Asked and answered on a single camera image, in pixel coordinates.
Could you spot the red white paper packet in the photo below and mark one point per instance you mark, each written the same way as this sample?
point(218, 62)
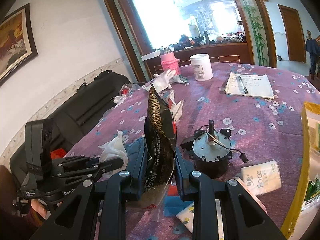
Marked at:
point(178, 107)

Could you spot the black sofa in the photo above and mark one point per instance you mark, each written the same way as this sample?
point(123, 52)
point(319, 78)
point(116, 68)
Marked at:
point(82, 110)

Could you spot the white glove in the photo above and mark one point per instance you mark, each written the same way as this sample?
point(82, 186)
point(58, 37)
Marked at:
point(163, 80)

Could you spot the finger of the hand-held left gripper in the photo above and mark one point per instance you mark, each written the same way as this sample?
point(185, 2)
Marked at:
point(80, 160)
point(107, 166)

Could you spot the printed tissue pack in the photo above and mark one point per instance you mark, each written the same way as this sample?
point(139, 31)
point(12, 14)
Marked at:
point(186, 215)

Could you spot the crumpled plastic bags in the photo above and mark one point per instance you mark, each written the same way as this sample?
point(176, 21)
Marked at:
point(125, 92)

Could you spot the pink bottle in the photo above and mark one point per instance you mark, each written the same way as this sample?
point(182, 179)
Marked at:
point(170, 65)

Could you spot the white tissue pack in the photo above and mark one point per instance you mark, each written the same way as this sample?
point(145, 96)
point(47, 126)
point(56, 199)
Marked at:
point(262, 177)

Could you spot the black patterned bag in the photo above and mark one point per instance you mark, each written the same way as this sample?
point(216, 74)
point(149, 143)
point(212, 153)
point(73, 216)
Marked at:
point(157, 135)

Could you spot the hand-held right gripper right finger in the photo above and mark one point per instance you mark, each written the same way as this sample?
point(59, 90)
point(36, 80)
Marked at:
point(183, 182)

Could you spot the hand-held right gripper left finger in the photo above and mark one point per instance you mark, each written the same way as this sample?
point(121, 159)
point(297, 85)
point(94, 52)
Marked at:
point(136, 180)

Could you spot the blue plush toy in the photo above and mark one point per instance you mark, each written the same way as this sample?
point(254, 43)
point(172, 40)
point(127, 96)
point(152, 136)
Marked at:
point(135, 146)

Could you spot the white plastic bag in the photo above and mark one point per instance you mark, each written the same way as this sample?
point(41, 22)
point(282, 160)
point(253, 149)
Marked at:
point(112, 147)

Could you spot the white plastic jar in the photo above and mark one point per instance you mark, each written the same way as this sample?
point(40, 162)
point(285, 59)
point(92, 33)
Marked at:
point(201, 67)

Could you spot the black electric motor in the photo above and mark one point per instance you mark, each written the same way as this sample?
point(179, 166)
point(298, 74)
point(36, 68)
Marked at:
point(212, 152)

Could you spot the etched glass partition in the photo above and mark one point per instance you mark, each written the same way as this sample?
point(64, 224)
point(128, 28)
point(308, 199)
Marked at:
point(160, 17)

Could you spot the green printed packet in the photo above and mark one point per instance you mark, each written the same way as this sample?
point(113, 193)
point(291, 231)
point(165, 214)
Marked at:
point(312, 192)

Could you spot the person's left hand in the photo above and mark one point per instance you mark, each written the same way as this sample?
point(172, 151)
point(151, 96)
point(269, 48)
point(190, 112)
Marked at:
point(38, 208)

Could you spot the yellow cardboard box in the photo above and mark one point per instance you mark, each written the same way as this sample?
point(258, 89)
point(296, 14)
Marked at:
point(293, 205)

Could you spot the black pen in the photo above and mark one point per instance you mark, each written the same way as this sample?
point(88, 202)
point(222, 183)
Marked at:
point(242, 85)

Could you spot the dark hanging jacket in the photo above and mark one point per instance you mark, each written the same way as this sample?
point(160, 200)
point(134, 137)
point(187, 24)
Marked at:
point(312, 46)

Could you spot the red cloth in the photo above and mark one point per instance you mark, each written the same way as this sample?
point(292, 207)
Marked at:
point(58, 154)

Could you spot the wooden sideboard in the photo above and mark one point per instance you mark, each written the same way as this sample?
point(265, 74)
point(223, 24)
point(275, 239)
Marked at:
point(225, 52)

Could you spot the wooden door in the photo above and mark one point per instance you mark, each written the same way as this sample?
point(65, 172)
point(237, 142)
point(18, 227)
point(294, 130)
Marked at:
point(292, 35)

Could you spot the framed wall painting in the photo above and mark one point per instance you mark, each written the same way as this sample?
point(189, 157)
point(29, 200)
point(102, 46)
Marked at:
point(12, 42)

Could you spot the white notebook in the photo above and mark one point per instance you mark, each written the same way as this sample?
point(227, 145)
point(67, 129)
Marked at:
point(257, 85)

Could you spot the bamboo painted pillar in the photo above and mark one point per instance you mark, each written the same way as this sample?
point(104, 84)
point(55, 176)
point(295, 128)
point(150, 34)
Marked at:
point(252, 25)

